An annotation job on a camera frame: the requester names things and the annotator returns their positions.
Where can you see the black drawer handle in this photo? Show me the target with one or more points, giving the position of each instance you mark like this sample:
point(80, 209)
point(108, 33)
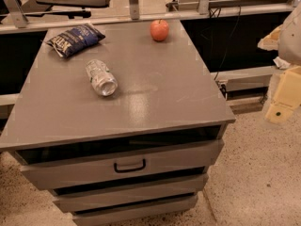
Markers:
point(127, 168)

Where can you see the metal frame railing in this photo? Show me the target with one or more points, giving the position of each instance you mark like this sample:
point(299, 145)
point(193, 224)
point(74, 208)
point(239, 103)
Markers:
point(14, 20)

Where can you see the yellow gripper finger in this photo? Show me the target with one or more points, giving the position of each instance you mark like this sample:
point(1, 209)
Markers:
point(270, 42)
point(287, 97)

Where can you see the red apple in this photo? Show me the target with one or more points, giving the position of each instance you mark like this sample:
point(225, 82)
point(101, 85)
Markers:
point(159, 29)

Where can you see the blue chip bag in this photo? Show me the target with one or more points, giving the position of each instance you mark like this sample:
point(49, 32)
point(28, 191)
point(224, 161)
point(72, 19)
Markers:
point(72, 41)

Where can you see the top grey drawer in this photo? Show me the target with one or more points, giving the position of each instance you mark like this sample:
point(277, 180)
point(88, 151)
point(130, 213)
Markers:
point(100, 168)

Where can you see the grey drawer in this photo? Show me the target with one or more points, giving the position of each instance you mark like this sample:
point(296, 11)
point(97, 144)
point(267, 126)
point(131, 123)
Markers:
point(131, 193)
point(136, 211)
point(100, 168)

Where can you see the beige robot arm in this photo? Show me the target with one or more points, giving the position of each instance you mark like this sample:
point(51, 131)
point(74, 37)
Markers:
point(286, 39)

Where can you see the bottom grey drawer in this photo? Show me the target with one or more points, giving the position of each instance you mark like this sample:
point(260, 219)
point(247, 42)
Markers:
point(136, 211)

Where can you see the black office chair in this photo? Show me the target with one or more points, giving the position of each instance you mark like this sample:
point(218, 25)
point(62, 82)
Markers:
point(38, 8)

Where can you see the middle grey drawer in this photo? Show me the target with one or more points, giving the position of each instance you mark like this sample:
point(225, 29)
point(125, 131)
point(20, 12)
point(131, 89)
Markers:
point(131, 193)

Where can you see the silver green 7up can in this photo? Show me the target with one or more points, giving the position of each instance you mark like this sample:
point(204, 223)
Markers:
point(100, 78)

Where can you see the white crumpled cloth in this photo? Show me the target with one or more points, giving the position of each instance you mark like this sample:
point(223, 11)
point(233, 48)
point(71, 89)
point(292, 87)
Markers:
point(281, 63)

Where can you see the grey drawer cabinet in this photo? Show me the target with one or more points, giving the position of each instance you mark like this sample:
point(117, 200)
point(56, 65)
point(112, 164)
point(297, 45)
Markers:
point(165, 97)

